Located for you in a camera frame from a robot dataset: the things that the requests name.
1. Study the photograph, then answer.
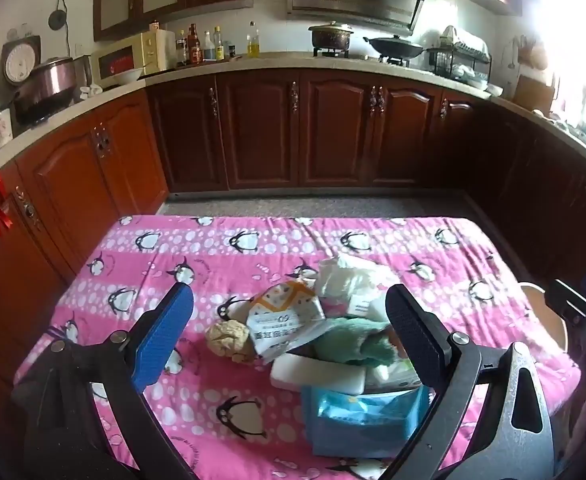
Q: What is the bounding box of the green knitted cloth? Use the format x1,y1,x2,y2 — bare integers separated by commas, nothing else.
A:
311,318,400,367

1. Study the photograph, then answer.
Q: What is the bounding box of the white tissue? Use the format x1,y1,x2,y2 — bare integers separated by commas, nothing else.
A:
314,255,400,306

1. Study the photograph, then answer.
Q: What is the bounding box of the blue plastic packet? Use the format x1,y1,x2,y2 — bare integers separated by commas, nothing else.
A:
300,387,430,458

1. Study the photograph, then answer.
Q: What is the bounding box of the round beige trash bin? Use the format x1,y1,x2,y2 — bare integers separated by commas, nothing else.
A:
520,282,568,352

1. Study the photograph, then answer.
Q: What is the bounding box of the crumpled brown paper ball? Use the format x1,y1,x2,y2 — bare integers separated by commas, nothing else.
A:
205,320,256,364

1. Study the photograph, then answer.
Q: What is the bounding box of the pink penguin tablecloth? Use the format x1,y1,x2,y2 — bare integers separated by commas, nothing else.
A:
27,216,580,479

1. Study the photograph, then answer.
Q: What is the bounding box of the white orange paper bag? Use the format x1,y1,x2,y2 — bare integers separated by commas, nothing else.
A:
245,281,331,364

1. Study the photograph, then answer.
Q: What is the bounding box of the white rectangular box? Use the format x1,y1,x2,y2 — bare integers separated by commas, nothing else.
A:
270,353,366,396

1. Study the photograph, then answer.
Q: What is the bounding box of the white bowl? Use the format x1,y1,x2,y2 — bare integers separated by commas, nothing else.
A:
102,68,144,87

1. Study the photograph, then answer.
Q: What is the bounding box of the black dish rack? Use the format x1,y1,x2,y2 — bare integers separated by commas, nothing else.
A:
426,25,492,81

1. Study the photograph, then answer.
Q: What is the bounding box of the silver rice cooker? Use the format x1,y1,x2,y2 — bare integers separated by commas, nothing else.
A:
13,58,77,125

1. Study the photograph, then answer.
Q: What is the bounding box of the cream microwave oven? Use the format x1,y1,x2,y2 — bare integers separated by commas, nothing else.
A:
90,29,177,88

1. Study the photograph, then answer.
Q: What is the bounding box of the dark sauce bottle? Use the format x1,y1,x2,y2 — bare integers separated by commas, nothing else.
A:
186,24,203,65

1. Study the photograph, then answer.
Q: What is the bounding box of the black wok pan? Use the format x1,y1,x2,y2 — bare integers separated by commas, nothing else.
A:
363,35,424,60

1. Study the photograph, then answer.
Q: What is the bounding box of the yellow oil bottle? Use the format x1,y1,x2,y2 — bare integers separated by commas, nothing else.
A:
246,21,260,58

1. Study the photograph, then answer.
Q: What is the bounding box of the dark cooking pot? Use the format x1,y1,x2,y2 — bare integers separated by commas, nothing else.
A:
308,22,354,58

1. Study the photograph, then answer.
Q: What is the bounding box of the round wall scale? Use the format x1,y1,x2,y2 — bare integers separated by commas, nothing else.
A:
1,36,41,87

